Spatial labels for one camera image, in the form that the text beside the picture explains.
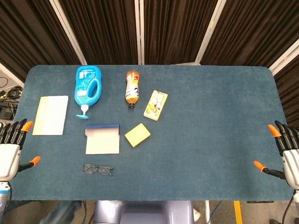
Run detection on yellow sponge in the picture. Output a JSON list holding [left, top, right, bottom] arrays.
[[124, 123, 151, 148]]

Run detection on white frame post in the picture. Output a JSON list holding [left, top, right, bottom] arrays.
[[49, 0, 88, 66], [268, 39, 299, 75], [194, 0, 226, 66], [134, 0, 145, 65]]

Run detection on blue pump detergent bottle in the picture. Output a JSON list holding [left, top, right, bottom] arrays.
[[74, 65, 103, 120]]

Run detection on white table leg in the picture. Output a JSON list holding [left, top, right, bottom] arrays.
[[205, 200, 211, 224]]

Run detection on blue felt table cover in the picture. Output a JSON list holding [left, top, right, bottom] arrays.
[[0, 64, 295, 202]]

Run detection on dark brown curtain panel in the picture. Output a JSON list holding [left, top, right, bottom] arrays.
[[142, 0, 219, 65], [202, 0, 299, 68], [58, 0, 138, 65], [0, 0, 81, 81]]

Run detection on orange drink bottle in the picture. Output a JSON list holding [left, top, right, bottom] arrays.
[[125, 70, 141, 110]]

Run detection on yellow floor tape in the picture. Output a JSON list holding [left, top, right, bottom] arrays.
[[234, 200, 242, 224]]

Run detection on yellow snack box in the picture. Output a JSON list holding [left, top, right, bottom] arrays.
[[143, 90, 169, 122]]

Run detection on black floor cable bundle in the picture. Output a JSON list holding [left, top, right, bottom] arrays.
[[0, 85, 23, 119]]

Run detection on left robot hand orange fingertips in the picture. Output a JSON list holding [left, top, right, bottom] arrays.
[[0, 119, 41, 182]]

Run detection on grey robot torso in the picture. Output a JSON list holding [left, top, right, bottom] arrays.
[[93, 200, 195, 224]]

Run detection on black eyeglasses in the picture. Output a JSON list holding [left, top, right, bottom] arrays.
[[83, 163, 114, 176]]

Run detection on blue glasses case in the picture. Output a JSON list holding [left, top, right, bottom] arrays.
[[85, 123, 121, 155]]

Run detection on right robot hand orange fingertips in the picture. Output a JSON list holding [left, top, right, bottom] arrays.
[[254, 120, 299, 189]]

